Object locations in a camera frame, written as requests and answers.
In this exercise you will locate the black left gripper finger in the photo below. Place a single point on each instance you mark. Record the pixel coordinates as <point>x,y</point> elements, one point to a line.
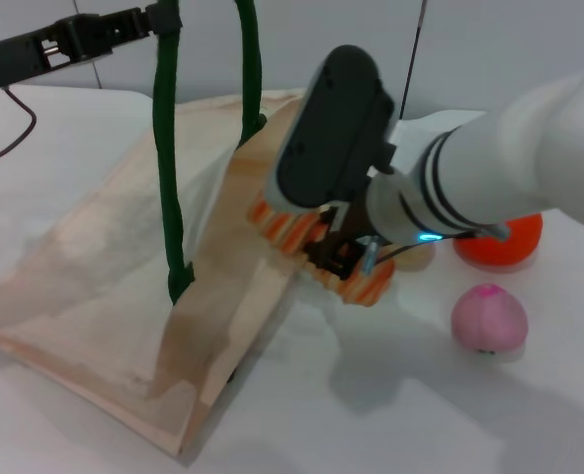
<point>165,17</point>

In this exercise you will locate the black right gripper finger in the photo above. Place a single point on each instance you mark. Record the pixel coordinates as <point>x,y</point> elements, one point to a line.
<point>336,257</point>

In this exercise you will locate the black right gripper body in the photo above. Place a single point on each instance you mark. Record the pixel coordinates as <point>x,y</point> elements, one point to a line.
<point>346,224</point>

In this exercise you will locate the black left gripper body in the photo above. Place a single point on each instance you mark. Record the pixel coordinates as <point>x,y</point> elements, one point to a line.
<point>20,54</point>

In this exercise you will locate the orange striped bread roll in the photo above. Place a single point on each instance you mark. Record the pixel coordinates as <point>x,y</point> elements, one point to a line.
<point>365,289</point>

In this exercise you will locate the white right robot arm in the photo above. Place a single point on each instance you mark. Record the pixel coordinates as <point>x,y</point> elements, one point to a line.
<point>509,158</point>

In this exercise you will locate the cream egg yolk pastry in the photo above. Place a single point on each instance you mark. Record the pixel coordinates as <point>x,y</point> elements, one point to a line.
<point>420,259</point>

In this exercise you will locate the orange fruit toy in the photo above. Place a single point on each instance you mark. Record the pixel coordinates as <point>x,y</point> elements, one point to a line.
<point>509,247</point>

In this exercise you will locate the pink peach toy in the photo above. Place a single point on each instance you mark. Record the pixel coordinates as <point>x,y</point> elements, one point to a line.
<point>489,318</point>

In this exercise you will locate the right wrist camera housing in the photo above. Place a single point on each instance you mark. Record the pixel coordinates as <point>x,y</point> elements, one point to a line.
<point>331,128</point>

